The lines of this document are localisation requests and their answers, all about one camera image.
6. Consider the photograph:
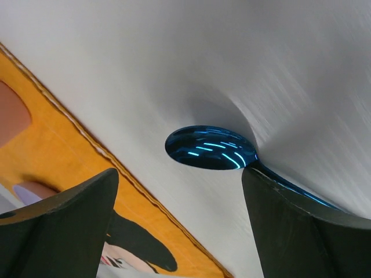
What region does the lilac plastic plate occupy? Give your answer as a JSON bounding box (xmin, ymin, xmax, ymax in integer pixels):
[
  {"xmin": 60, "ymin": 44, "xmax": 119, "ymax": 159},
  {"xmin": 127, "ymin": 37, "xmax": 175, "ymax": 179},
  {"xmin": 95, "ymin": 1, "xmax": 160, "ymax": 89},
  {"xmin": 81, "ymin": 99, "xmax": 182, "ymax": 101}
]
[{"xmin": 13, "ymin": 185, "xmax": 42, "ymax": 206}]

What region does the blue plastic spoon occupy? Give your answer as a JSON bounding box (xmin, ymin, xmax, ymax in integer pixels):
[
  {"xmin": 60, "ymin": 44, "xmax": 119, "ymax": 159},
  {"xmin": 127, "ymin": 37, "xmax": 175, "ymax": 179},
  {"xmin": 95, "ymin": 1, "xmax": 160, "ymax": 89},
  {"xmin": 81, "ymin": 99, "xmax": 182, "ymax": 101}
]
[{"xmin": 165, "ymin": 125, "xmax": 340, "ymax": 211}]

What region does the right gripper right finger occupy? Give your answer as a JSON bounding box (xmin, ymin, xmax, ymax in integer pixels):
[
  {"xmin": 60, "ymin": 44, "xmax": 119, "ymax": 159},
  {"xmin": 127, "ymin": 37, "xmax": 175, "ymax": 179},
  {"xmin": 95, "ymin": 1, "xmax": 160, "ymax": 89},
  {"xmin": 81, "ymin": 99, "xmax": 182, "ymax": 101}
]
[{"xmin": 242, "ymin": 169, "xmax": 370, "ymax": 277}]

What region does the orange Mickey Mouse cloth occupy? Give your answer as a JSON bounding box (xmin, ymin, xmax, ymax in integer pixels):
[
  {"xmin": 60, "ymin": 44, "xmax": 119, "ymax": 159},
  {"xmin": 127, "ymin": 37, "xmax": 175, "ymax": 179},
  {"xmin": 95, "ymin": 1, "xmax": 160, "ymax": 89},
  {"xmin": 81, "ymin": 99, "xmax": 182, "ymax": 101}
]
[{"xmin": 1, "ymin": 47, "xmax": 231, "ymax": 277}]

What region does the pink plastic cup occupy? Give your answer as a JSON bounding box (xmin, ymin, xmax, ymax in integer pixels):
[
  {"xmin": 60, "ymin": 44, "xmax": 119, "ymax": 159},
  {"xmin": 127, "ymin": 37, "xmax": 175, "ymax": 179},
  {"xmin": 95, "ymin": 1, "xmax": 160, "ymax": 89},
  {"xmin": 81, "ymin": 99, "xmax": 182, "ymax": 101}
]
[{"xmin": 1, "ymin": 81, "xmax": 32, "ymax": 147}]

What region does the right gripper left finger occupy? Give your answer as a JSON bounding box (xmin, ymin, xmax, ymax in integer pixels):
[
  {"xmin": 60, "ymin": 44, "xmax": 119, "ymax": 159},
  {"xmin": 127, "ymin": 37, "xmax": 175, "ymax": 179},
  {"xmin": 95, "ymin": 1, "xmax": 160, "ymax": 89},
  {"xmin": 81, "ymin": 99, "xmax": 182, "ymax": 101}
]
[{"xmin": 1, "ymin": 168, "xmax": 119, "ymax": 277}]

